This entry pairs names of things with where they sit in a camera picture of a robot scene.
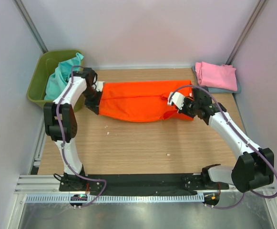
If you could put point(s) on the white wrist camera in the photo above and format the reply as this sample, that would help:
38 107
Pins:
99 86
176 99

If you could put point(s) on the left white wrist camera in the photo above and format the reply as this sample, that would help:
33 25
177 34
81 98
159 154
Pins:
99 86

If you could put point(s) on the teal t shirt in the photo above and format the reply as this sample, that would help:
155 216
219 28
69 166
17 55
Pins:
58 80

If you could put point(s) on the white slotted cable duct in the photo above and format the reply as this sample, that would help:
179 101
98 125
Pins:
80 198

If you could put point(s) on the grey folded t shirt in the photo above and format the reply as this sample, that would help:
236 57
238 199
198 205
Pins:
215 90

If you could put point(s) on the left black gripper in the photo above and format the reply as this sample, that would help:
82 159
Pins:
94 106

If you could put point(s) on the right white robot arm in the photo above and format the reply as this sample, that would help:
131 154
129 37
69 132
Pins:
254 165

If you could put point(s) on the aluminium frame rail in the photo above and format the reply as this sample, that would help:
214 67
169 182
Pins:
49 183

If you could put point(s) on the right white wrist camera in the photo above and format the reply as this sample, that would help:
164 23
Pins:
176 99

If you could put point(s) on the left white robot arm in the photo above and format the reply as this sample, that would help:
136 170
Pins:
61 125

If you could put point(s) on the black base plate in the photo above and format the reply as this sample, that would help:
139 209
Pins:
141 185

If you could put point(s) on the green plastic bin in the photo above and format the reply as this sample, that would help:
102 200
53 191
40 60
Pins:
46 66

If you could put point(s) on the pink folded t shirt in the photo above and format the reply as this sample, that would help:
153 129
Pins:
216 76

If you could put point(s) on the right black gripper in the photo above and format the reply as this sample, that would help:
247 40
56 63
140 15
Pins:
183 110

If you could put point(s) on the orange t shirt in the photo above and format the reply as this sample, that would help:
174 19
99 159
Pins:
140 102

